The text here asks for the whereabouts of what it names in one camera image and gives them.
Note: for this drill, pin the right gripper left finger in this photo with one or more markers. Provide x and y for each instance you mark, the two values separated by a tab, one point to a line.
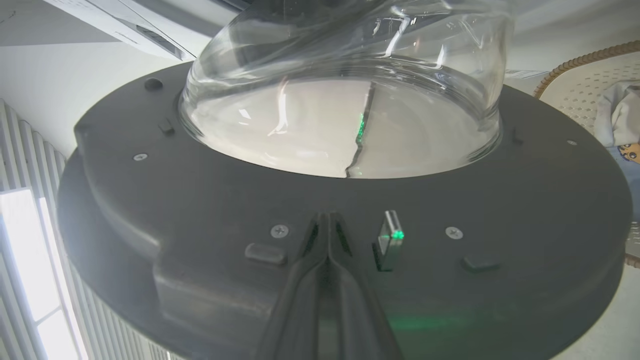
300	310

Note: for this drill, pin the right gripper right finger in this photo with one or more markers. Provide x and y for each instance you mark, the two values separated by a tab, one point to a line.
360	310

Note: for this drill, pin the dark grey glass washer door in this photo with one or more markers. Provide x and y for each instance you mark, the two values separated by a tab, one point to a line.
200	210

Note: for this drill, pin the blue garment with orange print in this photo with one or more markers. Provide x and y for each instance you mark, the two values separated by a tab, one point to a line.
631	170

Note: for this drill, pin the cream perforated laundry basket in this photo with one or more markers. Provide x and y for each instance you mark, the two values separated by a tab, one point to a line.
575	90

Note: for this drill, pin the pale grey cloth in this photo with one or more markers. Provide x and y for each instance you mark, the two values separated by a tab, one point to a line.
622	112

